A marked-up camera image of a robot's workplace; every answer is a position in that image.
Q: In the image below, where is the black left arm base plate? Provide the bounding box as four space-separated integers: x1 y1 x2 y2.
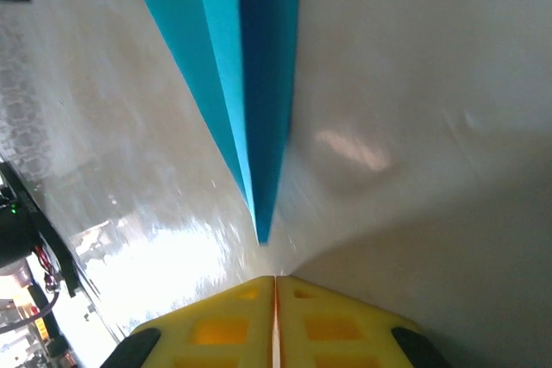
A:
0 160 81 298

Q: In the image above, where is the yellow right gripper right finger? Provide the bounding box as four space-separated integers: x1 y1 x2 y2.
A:
275 275 452 368

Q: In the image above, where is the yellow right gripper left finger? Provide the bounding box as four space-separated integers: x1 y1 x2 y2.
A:
99 275 277 368

